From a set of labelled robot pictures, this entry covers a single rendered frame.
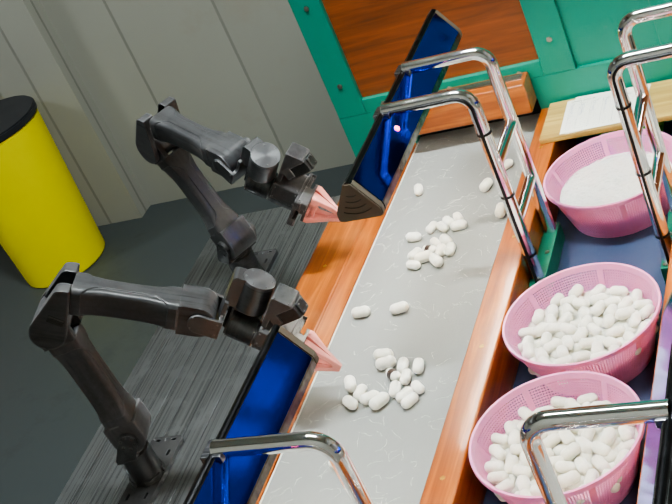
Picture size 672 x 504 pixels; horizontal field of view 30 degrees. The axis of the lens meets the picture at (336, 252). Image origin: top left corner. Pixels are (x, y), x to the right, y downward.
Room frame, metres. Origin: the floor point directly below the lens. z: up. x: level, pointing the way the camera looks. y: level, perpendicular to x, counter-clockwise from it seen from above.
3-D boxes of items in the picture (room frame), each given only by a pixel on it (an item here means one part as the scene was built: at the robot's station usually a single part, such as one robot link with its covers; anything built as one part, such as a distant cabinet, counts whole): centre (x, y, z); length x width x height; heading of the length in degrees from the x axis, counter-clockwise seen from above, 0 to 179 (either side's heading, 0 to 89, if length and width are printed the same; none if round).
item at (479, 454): (1.44, -0.18, 0.72); 0.27 x 0.27 x 0.10
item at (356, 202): (2.05, -0.22, 1.08); 0.62 x 0.08 x 0.07; 150
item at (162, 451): (1.91, 0.49, 0.71); 0.20 x 0.07 x 0.08; 151
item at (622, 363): (1.68, -0.32, 0.72); 0.27 x 0.27 x 0.10
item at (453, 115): (2.46, -0.39, 0.83); 0.30 x 0.06 x 0.07; 60
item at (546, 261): (2.01, -0.28, 0.90); 0.20 x 0.19 x 0.45; 150
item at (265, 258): (2.43, 0.19, 0.71); 0.20 x 0.07 x 0.08; 151
